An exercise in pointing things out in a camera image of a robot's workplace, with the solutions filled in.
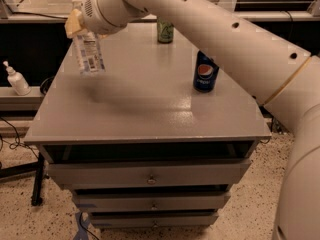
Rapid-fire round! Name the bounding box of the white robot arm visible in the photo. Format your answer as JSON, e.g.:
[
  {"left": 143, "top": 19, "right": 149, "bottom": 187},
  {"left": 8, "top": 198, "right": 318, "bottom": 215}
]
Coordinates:
[{"left": 65, "top": 0, "right": 320, "bottom": 240}]

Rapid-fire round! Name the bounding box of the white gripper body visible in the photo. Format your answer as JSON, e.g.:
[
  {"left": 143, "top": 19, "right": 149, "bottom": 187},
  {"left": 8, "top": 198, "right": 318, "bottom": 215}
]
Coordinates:
[{"left": 81, "top": 0, "right": 134, "bottom": 34}]

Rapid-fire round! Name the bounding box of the black floor cable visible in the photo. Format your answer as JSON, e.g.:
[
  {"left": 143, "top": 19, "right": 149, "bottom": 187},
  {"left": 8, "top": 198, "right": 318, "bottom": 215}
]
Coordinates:
[{"left": 0, "top": 116, "right": 40, "bottom": 160}]

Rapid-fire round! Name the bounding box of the middle grey drawer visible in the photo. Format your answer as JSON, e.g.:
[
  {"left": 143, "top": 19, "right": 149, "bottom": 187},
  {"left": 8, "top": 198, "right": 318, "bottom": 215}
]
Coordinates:
[{"left": 73, "top": 192, "right": 230, "bottom": 212}]

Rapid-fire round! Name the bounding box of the white pump dispenser bottle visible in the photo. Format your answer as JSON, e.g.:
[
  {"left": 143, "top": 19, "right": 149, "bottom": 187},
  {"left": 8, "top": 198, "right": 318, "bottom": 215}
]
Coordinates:
[{"left": 3, "top": 61, "right": 31, "bottom": 96}]

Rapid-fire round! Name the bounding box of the black stand leg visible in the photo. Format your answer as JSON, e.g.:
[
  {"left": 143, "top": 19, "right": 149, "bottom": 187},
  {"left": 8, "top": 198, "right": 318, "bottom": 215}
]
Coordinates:
[{"left": 0, "top": 154, "right": 44, "bottom": 206}]

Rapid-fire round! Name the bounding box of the clear plastic water bottle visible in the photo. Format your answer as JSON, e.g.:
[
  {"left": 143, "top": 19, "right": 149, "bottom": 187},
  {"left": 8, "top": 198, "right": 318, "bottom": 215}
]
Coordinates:
[{"left": 71, "top": 0, "right": 105, "bottom": 76}]

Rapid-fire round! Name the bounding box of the blue Pepsi can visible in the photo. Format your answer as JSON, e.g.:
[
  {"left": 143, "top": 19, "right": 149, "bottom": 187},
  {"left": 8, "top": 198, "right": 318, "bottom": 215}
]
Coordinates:
[{"left": 193, "top": 50, "right": 219, "bottom": 92}]

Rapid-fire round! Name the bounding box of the grey drawer cabinet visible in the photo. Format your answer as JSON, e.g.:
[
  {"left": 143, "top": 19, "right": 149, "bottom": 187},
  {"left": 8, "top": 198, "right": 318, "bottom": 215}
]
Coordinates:
[{"left": 26, "top": 23, "right": 270, "bottom": 216}]

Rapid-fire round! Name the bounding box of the grey drawer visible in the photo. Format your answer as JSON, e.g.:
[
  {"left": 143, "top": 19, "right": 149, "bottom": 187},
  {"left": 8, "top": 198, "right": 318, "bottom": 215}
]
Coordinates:
[
  {"left": 48, "top": 159, "right": 251, "bottom": 189},
  {"left": 89, "top": 211, "right": 218, "bottom": 228},
  {"left": 73, "top": 192, "right": 230, "bottom": 212}
]

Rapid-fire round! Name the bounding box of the bottom grey drawer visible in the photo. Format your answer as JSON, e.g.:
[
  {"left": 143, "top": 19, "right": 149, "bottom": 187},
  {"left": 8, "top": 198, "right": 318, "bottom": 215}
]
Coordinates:
[{"left": 89, "top": 211, "right": 218, "bottom": 228}]

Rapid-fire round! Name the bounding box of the black cable on rail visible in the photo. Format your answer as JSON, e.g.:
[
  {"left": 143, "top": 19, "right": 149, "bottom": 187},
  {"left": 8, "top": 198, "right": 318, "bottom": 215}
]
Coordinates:
[{"left": 13, "top": 11, "right": 69, "bottom": 20}]

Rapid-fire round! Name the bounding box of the green soda can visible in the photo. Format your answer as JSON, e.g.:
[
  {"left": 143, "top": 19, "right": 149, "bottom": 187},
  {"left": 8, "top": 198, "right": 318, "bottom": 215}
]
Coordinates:
[{"left": 157, "top": 17, "right": 174, "bottom": 44}]

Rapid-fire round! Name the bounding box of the aluminium frame rail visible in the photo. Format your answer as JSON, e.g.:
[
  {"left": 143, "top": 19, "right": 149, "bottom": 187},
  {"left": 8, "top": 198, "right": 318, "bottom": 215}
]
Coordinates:
[{"left": 0, "top": 11, "right": 320, "bottom": 24}]

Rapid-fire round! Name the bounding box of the top grey drawer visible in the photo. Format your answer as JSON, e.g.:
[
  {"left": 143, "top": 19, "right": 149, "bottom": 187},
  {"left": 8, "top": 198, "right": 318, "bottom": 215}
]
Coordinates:
[{"left": 48, "top": 159, "right": 251, "bottom": 189}]

